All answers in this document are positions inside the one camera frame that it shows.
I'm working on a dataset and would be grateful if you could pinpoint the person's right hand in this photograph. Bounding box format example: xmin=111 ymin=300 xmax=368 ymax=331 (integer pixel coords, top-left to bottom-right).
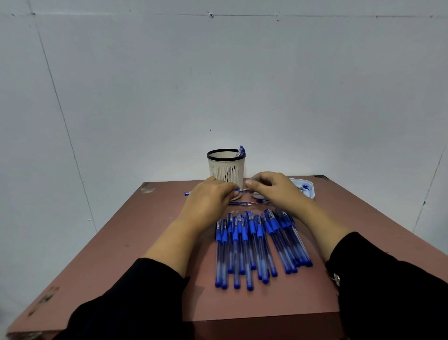
xmin=244 ymin=171 xmax=313 ymax=220

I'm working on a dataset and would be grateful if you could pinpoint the person's left hand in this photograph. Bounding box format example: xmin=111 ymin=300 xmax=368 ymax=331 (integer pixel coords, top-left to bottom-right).
xmin=178 ymin=176 xmax=241 ymax=234

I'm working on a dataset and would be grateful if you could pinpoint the blue pen with bare tip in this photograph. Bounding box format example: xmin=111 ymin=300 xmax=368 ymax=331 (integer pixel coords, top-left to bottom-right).
xmin=184 ymin=189 xmax=253 ymax=196

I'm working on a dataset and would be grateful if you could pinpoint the person's left forearm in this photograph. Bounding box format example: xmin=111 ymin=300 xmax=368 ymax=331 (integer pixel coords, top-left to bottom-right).
xmin=56 ymin=217 xmax=211 ymax=340

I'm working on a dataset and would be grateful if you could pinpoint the person's right forearm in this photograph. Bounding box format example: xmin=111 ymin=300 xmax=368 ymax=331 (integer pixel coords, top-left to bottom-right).
xmin=297 ymin=206 xmax=448 ymax=340

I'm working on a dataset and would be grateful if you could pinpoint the beige pen holder black rim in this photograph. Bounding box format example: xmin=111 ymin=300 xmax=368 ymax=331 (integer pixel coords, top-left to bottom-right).
xmin=207 ymin=149 xmax=246 ymax=190

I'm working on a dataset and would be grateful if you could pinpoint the pile of blue capped pens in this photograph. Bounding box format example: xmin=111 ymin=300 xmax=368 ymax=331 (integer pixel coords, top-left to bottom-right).
xmin=214 ymin=209 xmax=313 ymax=291

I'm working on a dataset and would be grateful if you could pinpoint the white plastic tray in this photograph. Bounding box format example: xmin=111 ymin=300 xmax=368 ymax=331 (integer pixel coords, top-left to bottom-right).
xmin=288 ymin=178 xmax=316 ymax=200

